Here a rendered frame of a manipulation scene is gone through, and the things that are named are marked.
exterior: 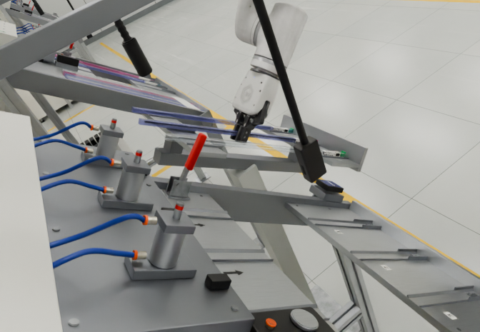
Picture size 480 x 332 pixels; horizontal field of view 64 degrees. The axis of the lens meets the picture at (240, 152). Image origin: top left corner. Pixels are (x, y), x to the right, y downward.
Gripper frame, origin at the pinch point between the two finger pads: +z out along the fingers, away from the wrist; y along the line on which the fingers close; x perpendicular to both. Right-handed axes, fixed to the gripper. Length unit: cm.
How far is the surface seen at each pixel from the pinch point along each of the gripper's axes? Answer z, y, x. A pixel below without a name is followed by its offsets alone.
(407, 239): 5.0, 38.1, 19.1
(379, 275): 8.5, 46.2, 0.1
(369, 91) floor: -45, -96, 155
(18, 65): -5, 48, -52
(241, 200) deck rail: 9.4, 21.9, -9.9
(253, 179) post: 10.1, 0.5, 9.1
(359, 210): 4.9, 25.7, 19.4
